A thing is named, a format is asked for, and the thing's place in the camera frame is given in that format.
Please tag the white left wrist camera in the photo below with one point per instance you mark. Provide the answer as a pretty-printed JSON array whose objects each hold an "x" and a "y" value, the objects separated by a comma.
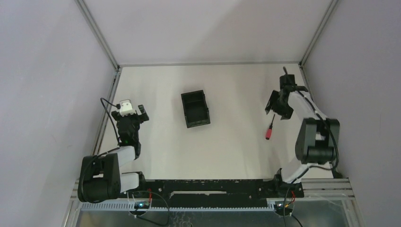
[{"x": 126, "y": 108}]

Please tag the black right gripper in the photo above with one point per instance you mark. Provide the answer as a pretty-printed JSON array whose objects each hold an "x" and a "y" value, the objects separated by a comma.
[{"x": 273, "y": 98}]

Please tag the right controller circuit board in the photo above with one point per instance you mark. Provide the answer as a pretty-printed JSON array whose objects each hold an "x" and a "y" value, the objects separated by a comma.
[{"x": 282, "y": 210}]

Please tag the aluminium frame rail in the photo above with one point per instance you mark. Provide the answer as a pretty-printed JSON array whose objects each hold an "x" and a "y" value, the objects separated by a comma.
[
  {"x": 319, "y": 62},
  {"x": 208, "y": 63},
  {"x": 114, "y": 78}
]

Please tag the black plastic bin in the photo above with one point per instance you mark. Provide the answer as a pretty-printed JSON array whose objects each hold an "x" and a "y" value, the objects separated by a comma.
[{"x": 196, "y": 111}]

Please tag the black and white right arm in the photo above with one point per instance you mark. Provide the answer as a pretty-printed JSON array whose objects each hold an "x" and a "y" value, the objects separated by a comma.
[{"x": 316, "y": 145}]

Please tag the red handled screwdriver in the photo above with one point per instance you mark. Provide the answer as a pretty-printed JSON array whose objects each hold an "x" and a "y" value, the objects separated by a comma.
[{"x": 269, "y": 130}]

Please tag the controller circuit board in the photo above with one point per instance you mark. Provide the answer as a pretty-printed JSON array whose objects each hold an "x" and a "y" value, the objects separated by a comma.
[
  {"x": 141, "y": 205},
  {"x": 282, "y": 210}
]

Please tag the aluminium frame left rail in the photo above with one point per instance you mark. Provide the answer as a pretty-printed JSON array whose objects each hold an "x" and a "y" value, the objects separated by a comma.
[{"x": 114, "y": 78}]

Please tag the left controller circuit board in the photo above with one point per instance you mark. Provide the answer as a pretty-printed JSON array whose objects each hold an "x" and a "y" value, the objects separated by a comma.
[{"x": 141, "y": 205}]

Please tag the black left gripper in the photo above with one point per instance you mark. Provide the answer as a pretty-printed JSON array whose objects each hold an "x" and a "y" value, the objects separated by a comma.
[{"x": 131, "y": 116}]

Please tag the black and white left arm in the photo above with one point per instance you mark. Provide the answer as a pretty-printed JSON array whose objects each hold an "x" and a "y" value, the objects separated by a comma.
[{"x": 100, "y": 177}]

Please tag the aluminium frame right rail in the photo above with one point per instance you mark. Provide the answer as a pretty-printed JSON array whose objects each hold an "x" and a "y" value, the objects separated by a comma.
[{"x": 319, "y": 62}]

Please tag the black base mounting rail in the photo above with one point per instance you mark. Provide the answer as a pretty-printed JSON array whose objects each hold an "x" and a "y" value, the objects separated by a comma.
[{"x": 251, "y": 193}]

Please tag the aluminium frame back rail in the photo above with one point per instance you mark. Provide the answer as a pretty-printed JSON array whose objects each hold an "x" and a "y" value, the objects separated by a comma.
[{"x": 208, "y": 63}]

